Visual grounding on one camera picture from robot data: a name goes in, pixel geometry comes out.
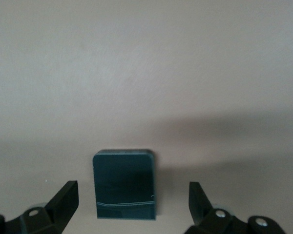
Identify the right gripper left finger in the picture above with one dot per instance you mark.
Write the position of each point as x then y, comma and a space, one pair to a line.
62, 207

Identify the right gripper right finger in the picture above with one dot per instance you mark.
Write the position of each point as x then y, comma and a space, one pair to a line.
202, 209

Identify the small black square box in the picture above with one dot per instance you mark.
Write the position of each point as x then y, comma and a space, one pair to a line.
124, 182

